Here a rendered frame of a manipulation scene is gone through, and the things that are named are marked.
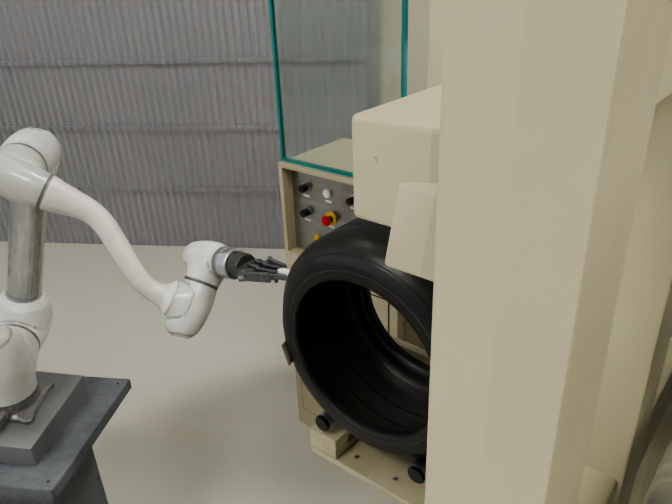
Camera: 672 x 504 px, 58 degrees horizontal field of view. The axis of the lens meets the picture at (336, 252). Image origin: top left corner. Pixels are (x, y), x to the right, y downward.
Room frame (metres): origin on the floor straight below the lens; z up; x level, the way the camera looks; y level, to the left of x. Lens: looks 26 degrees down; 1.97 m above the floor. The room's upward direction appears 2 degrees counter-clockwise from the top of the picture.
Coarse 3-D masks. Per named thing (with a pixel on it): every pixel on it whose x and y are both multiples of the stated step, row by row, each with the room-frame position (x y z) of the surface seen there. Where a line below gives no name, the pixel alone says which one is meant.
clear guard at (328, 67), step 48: (288, 0) 2.16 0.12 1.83; (336, 0) 2.03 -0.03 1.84; (384, 0) 1.91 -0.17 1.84; (288, 48) 2.17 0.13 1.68; (336, 48) 2.03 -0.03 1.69; (384, 48) 1.91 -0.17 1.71; (288, 96) 2.18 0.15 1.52; (336, 96) 2.04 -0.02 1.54; (384, 96) 1.91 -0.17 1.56; (288, 144) 2.19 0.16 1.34; (336, 144) 2.04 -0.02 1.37
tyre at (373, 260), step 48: (336, 240) 1.17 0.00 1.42; (384, 240) 1.11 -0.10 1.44; (288, 288) 1.22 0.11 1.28; (336, 288) 1.42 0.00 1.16; (384, 288) 1.04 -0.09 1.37; (432, 288) 1.01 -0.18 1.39; (288, 336) 1.23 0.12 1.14; (336, 336) 1.37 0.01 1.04; (384, 336) 1.38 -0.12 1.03; (336, 384) 1.26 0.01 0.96; (384, 384) 1.30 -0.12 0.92; (384, 432) 1.06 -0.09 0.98
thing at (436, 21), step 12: (432, 0) 1.42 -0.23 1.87; (444, 0) 1.40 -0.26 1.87; (432, 12) 1.42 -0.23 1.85; (444, 12) 1.40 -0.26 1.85; (432, 24) 1.42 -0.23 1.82; (432, 36) 1.42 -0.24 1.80; (432, 48) 1.42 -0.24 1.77; (432, 60) 1.42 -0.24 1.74; (432, 72) 1.42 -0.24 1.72; (432, 84) 1.42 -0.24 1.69
